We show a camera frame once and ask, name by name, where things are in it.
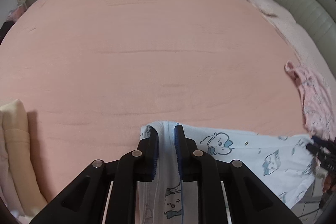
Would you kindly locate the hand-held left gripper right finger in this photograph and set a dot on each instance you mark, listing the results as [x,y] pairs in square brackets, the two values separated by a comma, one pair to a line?
[178,150]

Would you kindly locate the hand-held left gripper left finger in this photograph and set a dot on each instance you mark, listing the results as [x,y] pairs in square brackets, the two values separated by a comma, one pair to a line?
[155,150]

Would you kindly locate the light blue printed pajama shorts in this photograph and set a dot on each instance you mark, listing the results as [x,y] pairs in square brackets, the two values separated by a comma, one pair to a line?
[236,150]

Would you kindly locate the pink printed pajama garment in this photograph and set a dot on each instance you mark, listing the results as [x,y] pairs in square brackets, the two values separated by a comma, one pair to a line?
[315,98]

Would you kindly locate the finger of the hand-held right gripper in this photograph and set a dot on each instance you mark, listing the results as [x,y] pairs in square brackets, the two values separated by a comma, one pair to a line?
[313,146]

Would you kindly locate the large beige pillow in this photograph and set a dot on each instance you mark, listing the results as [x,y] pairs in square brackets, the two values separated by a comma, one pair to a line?
[302,37]

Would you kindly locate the cream folded garment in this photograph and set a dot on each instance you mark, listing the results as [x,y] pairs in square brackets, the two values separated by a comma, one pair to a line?
[15,129]

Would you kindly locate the bed with pink sheet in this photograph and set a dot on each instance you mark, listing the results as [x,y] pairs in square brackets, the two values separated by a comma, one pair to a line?
[131,56]

